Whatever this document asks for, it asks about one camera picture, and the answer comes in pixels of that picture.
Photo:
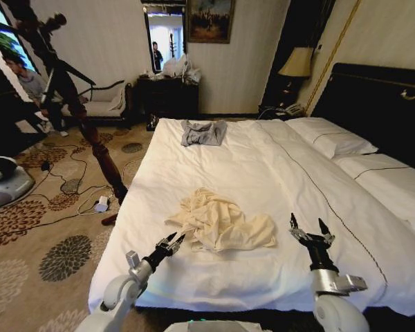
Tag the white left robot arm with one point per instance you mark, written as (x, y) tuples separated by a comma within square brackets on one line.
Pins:
[(119, 292)]

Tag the white chaise longue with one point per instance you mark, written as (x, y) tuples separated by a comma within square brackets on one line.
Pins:
[(103, 100)]

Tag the dark framed wall mirror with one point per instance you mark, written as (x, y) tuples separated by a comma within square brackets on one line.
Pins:
[(147, 41)]

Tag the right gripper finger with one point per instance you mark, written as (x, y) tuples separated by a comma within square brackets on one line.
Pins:
[(325, 233), (297, 230)]

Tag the dark wooden desk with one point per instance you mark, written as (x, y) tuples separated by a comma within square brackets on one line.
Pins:
[(5, 121)]

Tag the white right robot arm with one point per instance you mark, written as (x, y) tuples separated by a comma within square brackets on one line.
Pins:
[(335, 311)]

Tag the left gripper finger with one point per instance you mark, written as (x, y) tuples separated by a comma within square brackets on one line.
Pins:
[(166, 239), (178, 242)]

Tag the white plastic bags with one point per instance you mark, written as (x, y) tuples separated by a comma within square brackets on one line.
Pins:
[(181, 69)]

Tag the dark wooden dresser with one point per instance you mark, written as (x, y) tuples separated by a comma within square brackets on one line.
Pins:
[(167, 98)]

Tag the white bed duvet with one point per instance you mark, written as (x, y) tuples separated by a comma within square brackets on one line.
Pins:
[(245, 166)]

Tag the dark wooden clothes hanger stand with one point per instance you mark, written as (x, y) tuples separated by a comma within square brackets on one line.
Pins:
[(90, 131)]

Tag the white desk telephone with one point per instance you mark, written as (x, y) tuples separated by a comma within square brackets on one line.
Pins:
[(294, 110)]

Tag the white robot front shell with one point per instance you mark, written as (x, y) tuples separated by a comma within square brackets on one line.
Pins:
[(214, 326)]

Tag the person standing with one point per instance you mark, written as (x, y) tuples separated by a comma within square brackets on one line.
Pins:
[(156, 57)]

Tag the dark wooden headboard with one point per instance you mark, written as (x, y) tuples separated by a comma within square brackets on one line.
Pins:
[(366, 103)]

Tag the table lamp with beige shade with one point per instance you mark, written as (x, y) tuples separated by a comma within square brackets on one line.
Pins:
[(295, 64)]

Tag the person seated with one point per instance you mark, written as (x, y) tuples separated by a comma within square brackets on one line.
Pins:
[(29, 83)]

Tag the dark nightstand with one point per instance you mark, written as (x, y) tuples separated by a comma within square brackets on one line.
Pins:
[(269, 112)]

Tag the cream crumpled garment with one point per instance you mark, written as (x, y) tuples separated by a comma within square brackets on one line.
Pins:
[(221, 221)]

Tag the bright window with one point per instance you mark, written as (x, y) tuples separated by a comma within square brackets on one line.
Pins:
[(10, 38)]

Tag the white power strip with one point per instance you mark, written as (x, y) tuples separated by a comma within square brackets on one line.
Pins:
[(102, 204)]

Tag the white grey robot base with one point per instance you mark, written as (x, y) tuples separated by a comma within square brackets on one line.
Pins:
[(7, 186)]

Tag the framed dark painting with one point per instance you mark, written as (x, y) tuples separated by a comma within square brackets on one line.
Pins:
[(209, 20)]

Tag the white pillow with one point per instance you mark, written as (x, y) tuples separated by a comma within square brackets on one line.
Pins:
[(384, 183), (328, 138)]

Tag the black power adapter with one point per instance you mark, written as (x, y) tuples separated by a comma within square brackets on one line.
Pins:
[(46, 166)]

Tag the grey crumpled garment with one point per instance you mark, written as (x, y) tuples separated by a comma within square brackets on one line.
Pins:
[(200, 133)]

